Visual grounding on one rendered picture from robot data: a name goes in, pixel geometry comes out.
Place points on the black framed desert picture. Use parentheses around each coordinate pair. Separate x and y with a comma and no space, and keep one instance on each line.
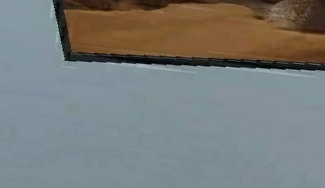
(190,34)

